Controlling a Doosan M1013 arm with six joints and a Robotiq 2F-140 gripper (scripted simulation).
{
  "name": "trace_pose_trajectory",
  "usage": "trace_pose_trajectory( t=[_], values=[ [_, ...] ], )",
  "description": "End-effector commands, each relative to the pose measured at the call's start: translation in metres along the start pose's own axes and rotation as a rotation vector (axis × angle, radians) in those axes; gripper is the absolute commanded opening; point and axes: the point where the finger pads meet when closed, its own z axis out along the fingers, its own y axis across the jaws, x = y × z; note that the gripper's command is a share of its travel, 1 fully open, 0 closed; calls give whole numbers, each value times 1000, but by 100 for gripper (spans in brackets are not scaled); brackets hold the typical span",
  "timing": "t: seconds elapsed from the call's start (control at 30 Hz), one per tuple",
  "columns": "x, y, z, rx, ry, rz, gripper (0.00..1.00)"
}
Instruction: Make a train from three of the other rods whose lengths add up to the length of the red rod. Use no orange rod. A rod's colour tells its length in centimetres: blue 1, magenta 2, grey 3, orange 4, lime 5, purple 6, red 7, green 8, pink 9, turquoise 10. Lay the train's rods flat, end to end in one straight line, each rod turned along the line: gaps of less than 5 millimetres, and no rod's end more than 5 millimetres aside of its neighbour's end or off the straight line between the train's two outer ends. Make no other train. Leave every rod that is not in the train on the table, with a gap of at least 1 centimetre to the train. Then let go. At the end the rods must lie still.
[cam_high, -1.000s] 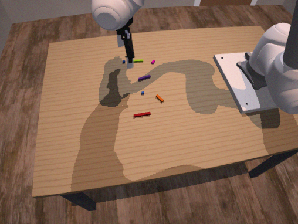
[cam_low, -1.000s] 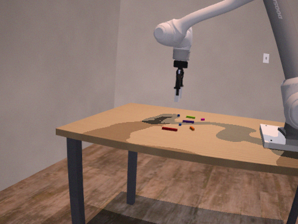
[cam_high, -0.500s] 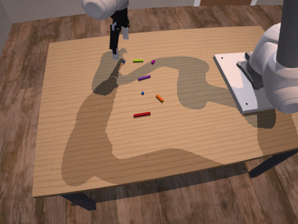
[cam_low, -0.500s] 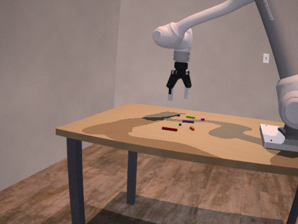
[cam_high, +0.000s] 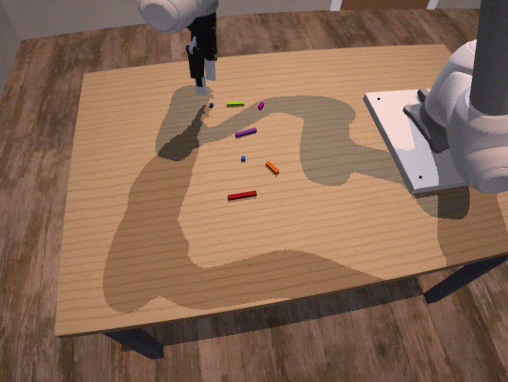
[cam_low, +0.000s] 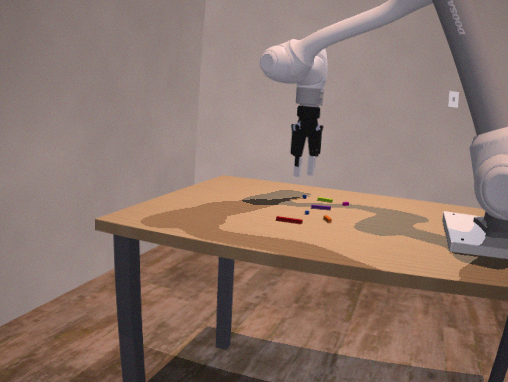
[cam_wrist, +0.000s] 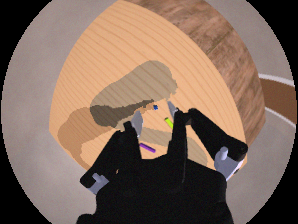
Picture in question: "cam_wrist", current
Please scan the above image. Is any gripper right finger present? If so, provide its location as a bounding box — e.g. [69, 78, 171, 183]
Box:
[159, 101, 248, 194]

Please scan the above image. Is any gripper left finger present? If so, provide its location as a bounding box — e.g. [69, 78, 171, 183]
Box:
[80, 110, 144, 197]

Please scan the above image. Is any purple rod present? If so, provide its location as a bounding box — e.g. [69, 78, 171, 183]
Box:
[140, 143, 156, 153]

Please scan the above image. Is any lime green rod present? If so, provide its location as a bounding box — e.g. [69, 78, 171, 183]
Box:
[165, 117, 173, 129]

